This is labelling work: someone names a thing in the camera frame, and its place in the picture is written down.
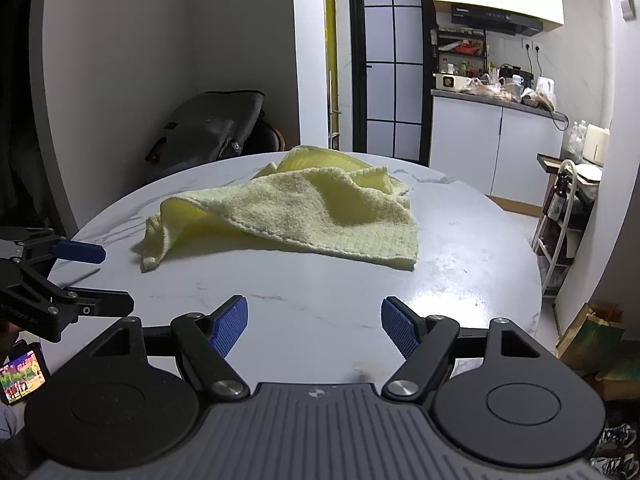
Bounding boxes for white kitchen base cabinet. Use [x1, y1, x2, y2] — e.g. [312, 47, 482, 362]
[430, 89, 569, 209]

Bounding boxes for small wooden side table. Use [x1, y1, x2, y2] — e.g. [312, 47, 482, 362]
[530, 154, 602, 302]

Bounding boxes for pair of sneakers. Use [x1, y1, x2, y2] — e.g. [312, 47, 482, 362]
[589, 422, 639, 479]

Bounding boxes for black spice rack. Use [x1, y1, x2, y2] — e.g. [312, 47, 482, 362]
[435, 27, 489, 77]

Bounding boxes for dark chair backrest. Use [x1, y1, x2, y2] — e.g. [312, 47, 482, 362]
[250, 119, 287, 155]

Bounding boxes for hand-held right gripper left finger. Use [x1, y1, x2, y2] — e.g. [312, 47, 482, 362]
[84, 295, 252, 402]

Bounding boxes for clear plastic bottles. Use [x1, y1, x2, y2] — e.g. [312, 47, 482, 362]
[566, 119, 587, 157]

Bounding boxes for plastic bags of food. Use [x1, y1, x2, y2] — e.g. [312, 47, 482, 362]
[461, 76, 523, 105]

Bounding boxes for smartphone with lit screen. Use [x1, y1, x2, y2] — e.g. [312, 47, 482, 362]
[0, 342, 51, 407]

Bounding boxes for yellow pipe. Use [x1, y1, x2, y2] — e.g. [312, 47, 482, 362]
[323, 0, 342, 151]

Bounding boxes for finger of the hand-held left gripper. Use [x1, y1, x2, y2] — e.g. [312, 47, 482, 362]
[0, 226, 107, 269]
[0, 263, 135, 344]

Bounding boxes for brown paper bag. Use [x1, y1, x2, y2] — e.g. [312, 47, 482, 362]
[555, 301, 627, 377]

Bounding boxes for white electric kettle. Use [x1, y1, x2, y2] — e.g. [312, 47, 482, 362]
[535, 76, 557, 107]

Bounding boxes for black range hood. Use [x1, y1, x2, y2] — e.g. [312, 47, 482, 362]
[451, 4, 544, 37]

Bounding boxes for dark grey backpack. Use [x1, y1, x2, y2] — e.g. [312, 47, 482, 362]
[145, 90, 266, 184]

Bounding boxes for cream box appliance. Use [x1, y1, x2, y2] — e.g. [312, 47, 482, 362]
[582, 123, 611, 165]

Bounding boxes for cream lidded food container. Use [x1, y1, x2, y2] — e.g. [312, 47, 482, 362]
[433, 73, 472, 92]

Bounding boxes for dark wine bottle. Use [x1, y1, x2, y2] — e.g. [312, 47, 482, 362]
[547, 172, 571, 222]

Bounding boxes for yellow towel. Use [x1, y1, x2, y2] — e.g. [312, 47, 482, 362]
[131, 145, 419, 274]

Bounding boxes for black framed glass door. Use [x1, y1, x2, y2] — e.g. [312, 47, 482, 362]
[348, 0, 434, 167]

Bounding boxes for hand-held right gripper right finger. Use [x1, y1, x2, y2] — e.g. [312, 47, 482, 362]
[381, 296, 549, 403]

